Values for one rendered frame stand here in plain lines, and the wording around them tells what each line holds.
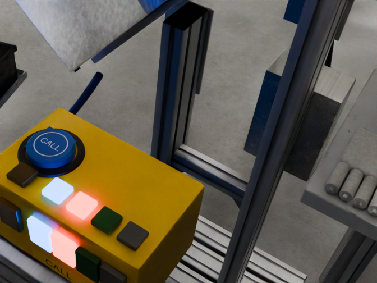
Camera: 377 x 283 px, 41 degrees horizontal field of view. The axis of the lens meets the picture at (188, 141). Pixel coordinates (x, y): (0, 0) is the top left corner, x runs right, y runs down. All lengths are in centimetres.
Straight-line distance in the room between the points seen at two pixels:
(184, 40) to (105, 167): 51
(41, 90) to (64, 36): 141
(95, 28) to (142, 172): 37
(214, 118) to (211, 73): 30
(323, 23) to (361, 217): 28
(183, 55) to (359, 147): 35
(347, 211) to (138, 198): 39
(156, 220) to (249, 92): 187
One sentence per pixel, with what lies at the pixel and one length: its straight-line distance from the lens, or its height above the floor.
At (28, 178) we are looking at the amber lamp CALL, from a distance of 42.
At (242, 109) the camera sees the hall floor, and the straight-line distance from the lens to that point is 215.
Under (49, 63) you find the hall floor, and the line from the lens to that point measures 231.
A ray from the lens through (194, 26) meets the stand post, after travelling 92.
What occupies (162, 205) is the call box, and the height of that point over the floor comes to 107.
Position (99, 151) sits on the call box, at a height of 107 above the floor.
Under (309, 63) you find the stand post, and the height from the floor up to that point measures 95.
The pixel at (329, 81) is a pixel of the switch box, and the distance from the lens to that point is 98.
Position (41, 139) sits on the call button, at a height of 108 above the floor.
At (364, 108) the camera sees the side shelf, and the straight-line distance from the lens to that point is 91.
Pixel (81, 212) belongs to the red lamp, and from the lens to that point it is 39.
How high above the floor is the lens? 140
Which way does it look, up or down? 45 degrees down
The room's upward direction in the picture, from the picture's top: 9 degrees clockwise
